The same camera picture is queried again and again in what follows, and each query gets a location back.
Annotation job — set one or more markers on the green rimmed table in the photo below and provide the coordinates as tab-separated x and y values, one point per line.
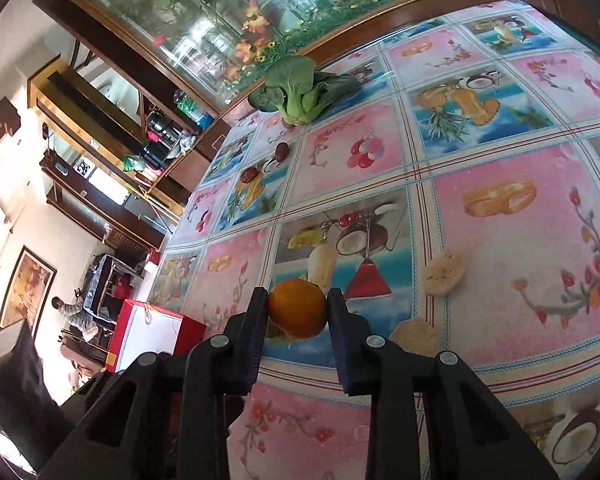
580	27

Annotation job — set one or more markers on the green packet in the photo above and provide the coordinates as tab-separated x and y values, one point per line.
131	162

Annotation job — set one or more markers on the black pot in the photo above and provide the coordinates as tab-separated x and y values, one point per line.
152	152

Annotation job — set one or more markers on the beige round cracker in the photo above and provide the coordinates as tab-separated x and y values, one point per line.
415	337
442	272

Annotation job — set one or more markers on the red date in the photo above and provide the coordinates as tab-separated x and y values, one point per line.
247	176
281	151

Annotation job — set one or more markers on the black kettle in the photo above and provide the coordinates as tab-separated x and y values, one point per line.
157	125

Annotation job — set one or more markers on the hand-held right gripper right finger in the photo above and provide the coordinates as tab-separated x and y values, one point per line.
342	345

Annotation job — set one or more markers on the framed wall picture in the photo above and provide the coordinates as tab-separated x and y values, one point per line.
27	287

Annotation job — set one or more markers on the red stool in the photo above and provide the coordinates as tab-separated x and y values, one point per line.
122	290

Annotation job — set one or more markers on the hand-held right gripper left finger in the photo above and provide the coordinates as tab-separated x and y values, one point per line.
255	340

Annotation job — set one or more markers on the brown sofa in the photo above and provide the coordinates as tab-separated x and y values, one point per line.
80	347

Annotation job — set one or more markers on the wooden cabinet floral glass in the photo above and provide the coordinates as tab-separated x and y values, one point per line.
180	10

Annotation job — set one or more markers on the wooden shelving unit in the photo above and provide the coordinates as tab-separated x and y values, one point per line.
80	105

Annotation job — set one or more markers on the orange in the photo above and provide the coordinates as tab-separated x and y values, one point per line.
297	310

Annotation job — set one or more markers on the dark folding bed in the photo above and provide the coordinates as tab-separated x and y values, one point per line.
102	280

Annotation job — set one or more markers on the dark cloth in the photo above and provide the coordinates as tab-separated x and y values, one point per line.
15	375

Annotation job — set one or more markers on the green bok choy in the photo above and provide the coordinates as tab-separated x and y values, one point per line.
300	85

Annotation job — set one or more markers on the green water bottle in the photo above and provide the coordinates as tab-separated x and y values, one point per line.
192	107

